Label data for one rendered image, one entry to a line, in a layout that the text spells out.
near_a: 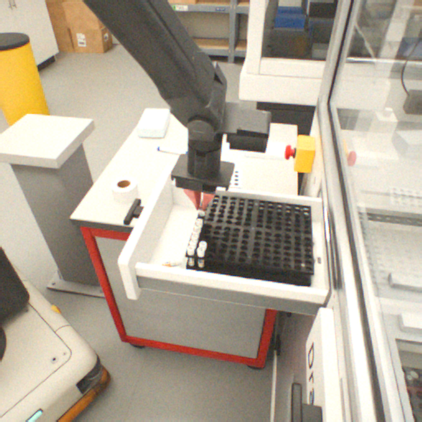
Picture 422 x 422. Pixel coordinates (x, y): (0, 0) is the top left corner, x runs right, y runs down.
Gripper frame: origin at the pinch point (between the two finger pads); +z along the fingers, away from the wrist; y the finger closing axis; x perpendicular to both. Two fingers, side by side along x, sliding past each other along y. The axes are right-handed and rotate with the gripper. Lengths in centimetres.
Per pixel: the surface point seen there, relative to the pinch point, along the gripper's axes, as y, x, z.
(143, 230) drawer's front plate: 8.5, 8.7, 0.3
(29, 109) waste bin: 181, -167, 96
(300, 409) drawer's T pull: -20.1, 32.1, -1.7
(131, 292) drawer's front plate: 8.3, 17.2, 7.6
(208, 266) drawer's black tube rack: -3.9, 10.2, 4.7
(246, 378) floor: -20, -4, 92
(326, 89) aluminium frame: -21.5, -38.6, -9.8
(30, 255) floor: 99, -41, 101
